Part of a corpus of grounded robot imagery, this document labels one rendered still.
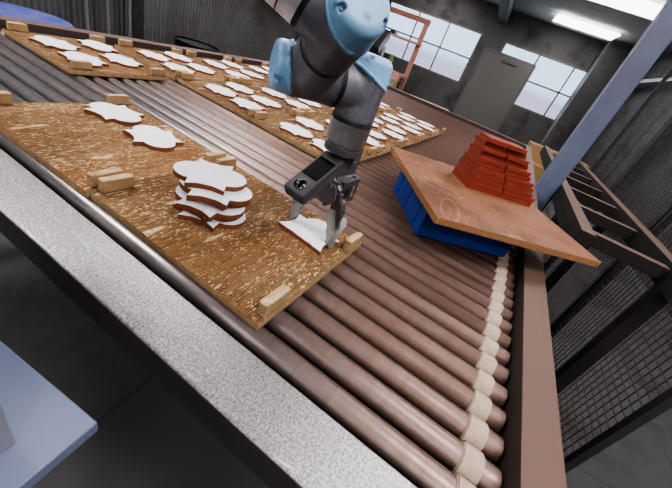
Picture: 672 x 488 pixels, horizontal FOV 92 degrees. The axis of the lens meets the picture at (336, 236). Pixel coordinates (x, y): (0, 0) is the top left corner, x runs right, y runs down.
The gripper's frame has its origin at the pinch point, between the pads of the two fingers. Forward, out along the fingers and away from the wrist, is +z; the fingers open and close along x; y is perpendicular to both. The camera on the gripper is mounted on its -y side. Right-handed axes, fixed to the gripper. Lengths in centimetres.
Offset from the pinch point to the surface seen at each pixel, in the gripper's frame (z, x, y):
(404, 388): 2.9, -32.1, -14.0
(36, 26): 0, 151, 7
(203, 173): -6.4, 19.2, -12.6
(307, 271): 0.6, -7.6, -9.1
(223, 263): 0.4, 2.1, -20.4
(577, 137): -29, -40, 165
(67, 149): 0, 47, -24
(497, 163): -18, -21, 63
